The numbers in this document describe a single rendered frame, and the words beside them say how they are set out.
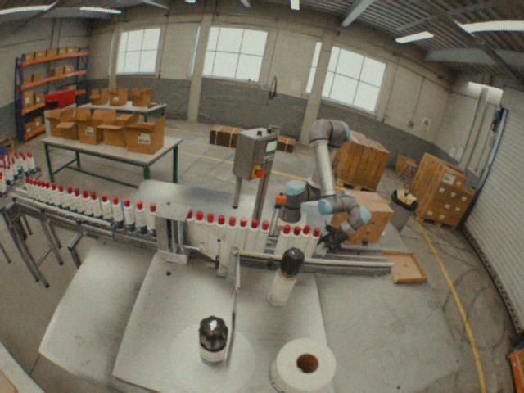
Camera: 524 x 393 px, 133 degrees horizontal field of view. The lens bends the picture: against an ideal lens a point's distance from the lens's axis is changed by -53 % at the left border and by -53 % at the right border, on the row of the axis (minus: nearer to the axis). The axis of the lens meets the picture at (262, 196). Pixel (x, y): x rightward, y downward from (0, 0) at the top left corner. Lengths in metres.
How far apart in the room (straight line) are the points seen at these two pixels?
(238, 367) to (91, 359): 0.59
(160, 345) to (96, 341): 0.29
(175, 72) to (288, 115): 3.45
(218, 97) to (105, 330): 6.20
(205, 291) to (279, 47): 5.89
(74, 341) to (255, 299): 0.84
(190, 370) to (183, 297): 0.34
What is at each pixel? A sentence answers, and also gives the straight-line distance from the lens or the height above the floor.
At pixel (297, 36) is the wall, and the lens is 6.34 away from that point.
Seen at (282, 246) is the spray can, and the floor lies 0.97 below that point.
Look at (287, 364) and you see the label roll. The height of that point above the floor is 1.02.
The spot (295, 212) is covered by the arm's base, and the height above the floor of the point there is 0.99.
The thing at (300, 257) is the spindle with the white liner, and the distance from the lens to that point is 0.85.
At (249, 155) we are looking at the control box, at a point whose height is 1.40.
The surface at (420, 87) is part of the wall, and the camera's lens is 7.15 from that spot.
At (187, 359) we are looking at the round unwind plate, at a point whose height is 0.89.
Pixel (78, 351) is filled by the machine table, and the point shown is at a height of 0.83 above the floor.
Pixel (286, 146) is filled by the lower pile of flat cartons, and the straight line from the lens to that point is 5.36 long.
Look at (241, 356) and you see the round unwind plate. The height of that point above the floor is 0.89.
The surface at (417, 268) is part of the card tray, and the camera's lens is 1.80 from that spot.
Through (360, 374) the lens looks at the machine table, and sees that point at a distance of 1.11.
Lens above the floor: 1.74
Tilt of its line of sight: 30 degrees down
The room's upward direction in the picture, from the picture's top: 12 degrees clockwise
